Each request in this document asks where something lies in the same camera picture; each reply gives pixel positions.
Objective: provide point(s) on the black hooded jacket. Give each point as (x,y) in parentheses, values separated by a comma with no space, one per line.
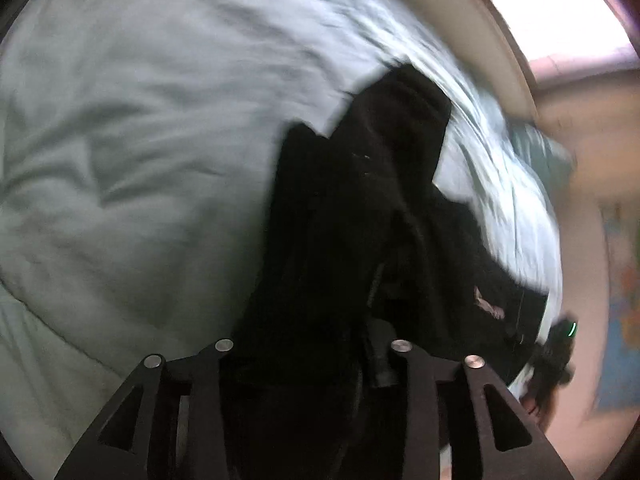
(360,240)

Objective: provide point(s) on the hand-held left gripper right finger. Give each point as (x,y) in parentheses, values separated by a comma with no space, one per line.
(422,390)

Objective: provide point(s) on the window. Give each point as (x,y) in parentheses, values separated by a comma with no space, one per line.
(555,5)

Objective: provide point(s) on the colourful wall poster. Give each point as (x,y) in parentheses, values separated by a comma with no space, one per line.
(622,300)

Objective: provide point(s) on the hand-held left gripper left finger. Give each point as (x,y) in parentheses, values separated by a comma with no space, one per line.
(210,390)

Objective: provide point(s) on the light blue comforter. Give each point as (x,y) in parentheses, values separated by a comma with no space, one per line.
(150,160)

